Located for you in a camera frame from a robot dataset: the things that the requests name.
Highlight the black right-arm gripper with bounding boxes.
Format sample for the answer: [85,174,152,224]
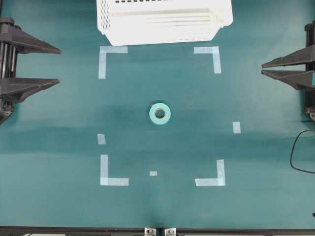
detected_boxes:
[261,21,315,122]

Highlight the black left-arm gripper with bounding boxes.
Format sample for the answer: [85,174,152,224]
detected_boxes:
[0,17,62,123]

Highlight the teal tape roll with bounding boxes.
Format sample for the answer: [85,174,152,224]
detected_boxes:
[149,103,171,125]

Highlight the top-left tape corner marker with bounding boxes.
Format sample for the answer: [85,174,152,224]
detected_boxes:
[98,46,128,79]

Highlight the small right tape strip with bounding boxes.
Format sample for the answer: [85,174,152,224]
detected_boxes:
[232,121,241,134]

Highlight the small tape strip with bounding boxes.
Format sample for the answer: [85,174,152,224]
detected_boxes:
[232,121,241,134]
[97,134,106,145]

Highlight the top-right tape corner marker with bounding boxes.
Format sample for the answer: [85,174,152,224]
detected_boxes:
[193,46,221,74]

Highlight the small left tape strip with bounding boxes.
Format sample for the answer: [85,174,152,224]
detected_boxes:
[97,134,106,145]

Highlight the white plastic basket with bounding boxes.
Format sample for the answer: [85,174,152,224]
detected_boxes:
[96,0,233,46]

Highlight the bottom-right tape corner marker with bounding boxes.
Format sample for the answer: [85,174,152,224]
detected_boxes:
[195,159,226,187]

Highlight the bottom-left tape corner marker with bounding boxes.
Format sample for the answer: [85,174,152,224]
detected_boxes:
[100,154,129,186]

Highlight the small bottom tape piece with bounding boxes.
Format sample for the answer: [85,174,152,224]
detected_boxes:
[149,171,158,177]

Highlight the black cable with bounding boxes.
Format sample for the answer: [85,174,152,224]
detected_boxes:
[289,130,315,173]

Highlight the left metal table bracket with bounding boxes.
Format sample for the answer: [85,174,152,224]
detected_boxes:
[144,228,157,236]

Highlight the metal table bracket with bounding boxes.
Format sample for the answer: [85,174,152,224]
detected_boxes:
[164,228,176,236]
[144,228,157,236]

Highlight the right metal table bracket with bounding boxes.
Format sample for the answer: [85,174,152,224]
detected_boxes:
[164,228,176,236]

